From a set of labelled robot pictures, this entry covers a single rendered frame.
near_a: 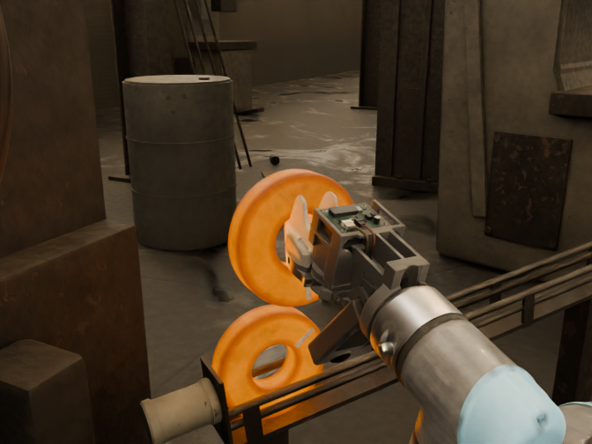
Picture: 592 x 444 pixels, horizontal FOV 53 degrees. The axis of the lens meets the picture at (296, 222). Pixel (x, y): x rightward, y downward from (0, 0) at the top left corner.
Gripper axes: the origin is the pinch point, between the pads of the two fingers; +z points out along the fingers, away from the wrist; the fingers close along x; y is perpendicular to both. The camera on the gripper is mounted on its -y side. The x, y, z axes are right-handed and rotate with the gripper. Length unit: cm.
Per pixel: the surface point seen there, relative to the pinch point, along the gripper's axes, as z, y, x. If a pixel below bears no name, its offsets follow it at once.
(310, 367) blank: -0.5, -24.0, -5.4
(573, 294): -1, -24, -58
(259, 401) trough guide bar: -2.8, -24.9, 3.2
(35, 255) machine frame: 15.3, -9.7, 26.4
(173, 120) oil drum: 223, -81, -56
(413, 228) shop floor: 180, -141, -191
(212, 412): -2.1, -25.2, 9.3
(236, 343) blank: 1.2, -17.7, 5.4
